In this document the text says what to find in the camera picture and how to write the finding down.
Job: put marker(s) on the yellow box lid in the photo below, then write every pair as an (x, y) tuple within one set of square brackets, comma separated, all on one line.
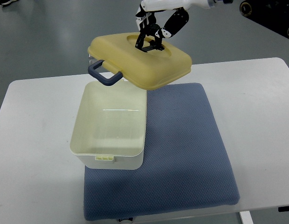
[(149, 69)]

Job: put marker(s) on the white storage box base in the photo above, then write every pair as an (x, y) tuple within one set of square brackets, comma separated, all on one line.
[(110, 127)]

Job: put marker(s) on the black wheeled equipment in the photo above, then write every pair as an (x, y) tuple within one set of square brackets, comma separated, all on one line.
[(272, 14)]

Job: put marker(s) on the blue padded mat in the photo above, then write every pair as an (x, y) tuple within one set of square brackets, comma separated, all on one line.
[(185, 164)]

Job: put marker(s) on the white table leg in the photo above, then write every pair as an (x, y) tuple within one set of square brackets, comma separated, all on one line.
[(245, 217)]

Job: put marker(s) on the black table bracket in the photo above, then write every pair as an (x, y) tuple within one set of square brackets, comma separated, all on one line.
[(283, 209)]

